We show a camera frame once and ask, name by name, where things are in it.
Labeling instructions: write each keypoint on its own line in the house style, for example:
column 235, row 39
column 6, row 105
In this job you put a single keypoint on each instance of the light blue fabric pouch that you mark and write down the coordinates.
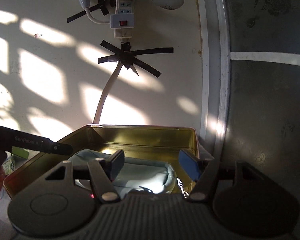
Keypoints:
column 137, row 174

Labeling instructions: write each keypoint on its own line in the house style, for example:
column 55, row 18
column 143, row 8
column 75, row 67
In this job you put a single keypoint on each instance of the white power strip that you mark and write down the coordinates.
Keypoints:
column 122, row 21

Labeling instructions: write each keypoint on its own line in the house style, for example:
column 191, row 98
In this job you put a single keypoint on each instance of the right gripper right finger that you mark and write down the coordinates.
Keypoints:
column 202, row 172

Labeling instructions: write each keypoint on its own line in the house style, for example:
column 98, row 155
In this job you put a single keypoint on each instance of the green toothpaste box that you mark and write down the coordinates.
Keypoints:
column 20, row 152

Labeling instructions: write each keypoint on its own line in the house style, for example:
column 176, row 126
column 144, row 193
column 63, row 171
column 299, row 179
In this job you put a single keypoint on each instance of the white window frame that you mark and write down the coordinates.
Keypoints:
column 216, row 60

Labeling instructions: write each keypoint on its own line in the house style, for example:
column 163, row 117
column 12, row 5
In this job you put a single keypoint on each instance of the black tape strips upper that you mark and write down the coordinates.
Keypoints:
column 101, row 5

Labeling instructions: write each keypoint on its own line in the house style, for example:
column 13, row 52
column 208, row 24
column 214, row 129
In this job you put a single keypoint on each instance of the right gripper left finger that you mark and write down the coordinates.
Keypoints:
column 101, row 173

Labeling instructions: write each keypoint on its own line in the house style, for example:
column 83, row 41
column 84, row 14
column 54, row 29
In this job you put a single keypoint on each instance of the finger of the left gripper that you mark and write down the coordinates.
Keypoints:
column 10, row 138

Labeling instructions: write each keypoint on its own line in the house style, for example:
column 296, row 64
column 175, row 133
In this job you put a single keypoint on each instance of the black tape cross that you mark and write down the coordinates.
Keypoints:
column 129, row 58

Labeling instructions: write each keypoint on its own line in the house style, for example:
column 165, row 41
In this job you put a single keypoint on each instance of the pink macaron biscuit tin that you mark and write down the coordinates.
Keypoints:
column 159, row 143

